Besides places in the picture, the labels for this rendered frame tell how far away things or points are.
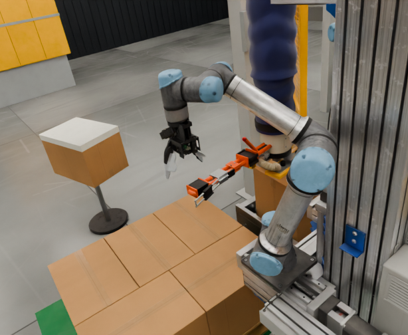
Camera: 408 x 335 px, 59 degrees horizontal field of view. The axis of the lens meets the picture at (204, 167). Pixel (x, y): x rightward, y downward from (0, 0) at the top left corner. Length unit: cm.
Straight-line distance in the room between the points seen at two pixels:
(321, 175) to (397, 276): 45
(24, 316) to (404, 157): 284
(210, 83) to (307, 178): 38
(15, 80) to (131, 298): 714
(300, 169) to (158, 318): 131
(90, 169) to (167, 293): 134
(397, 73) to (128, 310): 173
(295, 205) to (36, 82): 813
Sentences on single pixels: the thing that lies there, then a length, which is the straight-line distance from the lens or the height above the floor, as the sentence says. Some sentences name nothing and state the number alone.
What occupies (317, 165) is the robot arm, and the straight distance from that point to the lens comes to 102.
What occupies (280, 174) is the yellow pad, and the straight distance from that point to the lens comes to 195.
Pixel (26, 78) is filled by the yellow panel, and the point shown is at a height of 44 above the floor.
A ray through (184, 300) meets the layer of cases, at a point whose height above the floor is 54.
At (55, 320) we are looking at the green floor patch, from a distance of 309.
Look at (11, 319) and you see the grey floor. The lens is 329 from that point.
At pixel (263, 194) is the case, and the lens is 238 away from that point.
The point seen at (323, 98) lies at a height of 21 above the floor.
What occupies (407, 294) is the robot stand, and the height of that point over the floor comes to 117.
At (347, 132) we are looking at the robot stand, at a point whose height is 163.
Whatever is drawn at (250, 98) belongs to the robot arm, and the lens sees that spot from 115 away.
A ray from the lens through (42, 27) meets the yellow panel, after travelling 881.
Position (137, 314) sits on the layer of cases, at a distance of 213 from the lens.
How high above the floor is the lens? 215
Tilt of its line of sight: 30 degrees down
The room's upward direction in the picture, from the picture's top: 9 degrees counter-clockwise
